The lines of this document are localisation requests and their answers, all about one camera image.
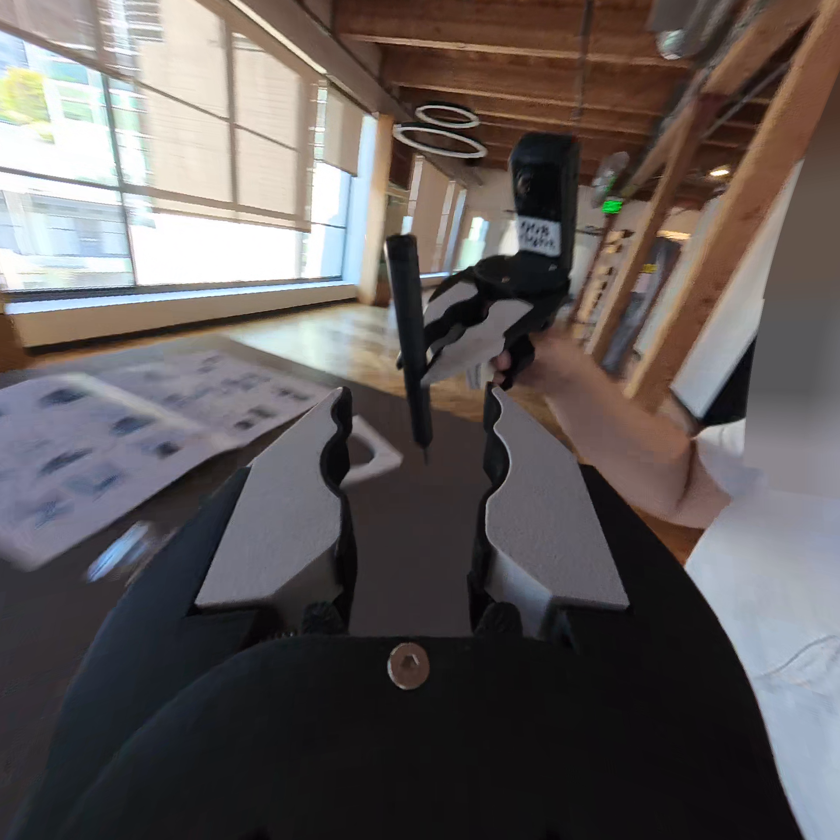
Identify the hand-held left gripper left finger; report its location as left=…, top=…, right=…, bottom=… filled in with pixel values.
left=194, top=386, right=358, bottom=610

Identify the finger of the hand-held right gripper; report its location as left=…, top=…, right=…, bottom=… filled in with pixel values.
left=424, top=282, right=488, bottom=350
left=419, top=301, right=535, bottom=388

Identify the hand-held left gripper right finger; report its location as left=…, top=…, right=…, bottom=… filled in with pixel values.
left=469, top=385, right=631, bottom=639

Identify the black screwdriver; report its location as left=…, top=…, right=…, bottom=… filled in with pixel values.
left=385, top=233, right=437, bottom=466

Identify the person's right forearm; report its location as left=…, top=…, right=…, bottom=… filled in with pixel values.
left=551, top=341, right=732, bottom=529

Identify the grey desk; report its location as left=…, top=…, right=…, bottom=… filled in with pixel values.
left=0, top=333, right=592, bottom=821

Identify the person's right hand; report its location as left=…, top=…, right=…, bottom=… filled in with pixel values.
left=492, top=326, right=585, bottom=400

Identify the white cutout foam piece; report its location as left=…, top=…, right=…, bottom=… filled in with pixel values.
left=341, top=415, right=403, bottom=488

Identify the pale blue shiny item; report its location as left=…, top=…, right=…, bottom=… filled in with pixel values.
left=84, top=521, right=157, bottom=585

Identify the printed instruction manual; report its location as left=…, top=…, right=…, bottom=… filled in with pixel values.
left=0, top=350, right=332, bottom=572

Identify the beige roller blind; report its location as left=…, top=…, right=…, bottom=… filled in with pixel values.
left=134, top=0, right=312, bottom=232
left=325, top=88, right=366, bottom=177

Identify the person's white shirt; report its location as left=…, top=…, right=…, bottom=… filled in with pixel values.
left=686, top=420, right=840, bottom=840

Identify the white window ledge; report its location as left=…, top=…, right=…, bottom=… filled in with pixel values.
left=3, top=282, right=358, bottom=349

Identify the large window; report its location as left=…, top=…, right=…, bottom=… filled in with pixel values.
left=0, top=0, right=355, bottom=293

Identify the wooden post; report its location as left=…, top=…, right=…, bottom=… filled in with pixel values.
left=587, top=98, right=710, bottom=355
left=623, top=0, right=840, bottom=401

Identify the round ring ceiling light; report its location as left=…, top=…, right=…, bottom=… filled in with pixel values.
left=415, top=104, right=481, bottom=130
left=392, top=123, right=489, bottom=160

